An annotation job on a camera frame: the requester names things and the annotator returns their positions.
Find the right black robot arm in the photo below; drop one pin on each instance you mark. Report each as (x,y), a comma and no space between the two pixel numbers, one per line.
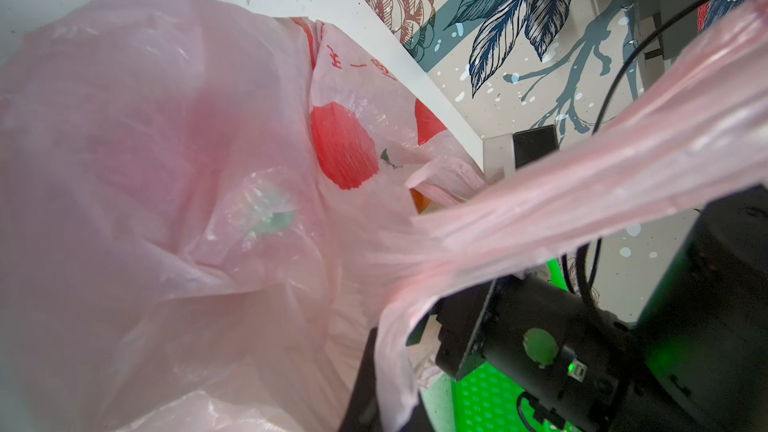
(696,360)

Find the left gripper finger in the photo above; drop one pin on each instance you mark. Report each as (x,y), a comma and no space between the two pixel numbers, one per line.
(363,414)

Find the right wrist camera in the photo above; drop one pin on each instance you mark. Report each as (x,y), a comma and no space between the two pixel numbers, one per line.
(504,154)

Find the pink plastic bag with fruit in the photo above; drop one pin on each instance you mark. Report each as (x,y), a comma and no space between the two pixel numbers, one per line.
(204,210)

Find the orange fruit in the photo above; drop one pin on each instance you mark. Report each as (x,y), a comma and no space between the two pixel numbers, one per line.
(420,201)

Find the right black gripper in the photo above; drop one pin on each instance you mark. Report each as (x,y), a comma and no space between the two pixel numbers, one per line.
(566,359)

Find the green plastic basket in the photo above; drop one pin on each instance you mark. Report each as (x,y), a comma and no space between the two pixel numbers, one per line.
(484,398)

